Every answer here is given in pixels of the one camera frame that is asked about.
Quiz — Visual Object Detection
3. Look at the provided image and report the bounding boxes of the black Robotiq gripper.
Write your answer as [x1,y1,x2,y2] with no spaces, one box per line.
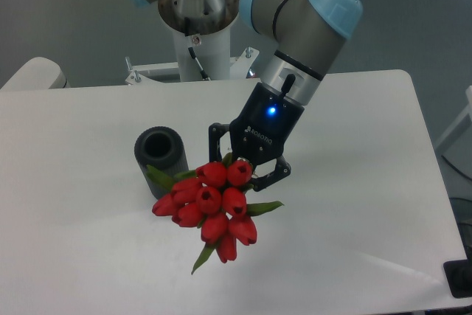
[208,83,304,192]

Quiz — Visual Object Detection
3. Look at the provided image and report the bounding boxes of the red tulip bouquet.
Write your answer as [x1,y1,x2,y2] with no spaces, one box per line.
[145,153,283,271]

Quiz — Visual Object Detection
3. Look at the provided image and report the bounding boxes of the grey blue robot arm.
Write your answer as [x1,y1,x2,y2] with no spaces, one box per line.
[132,0,363,191]

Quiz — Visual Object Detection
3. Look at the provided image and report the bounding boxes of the dark grey ribbed vase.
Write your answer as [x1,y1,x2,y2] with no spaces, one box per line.
[134,126,189,199]

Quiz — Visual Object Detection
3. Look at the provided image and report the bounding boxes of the white chair back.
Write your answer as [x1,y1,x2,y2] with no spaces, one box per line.
[1,57,70,91]

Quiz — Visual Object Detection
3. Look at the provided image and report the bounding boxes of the black device at table edge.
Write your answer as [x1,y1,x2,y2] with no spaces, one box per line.
[443,260,471,299]

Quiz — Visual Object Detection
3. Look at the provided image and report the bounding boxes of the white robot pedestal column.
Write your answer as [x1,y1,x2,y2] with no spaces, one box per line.
[173,30,230,82]

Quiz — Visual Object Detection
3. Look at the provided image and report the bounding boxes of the white metal base frame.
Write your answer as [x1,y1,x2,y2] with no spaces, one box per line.
[125,46,260,86]

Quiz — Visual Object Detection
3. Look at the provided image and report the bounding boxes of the black floor cable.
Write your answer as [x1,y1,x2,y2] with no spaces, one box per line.
[441,153,472,179]

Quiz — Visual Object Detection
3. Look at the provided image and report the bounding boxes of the white furniture frame right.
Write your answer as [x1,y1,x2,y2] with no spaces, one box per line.
[434,86,471,154]

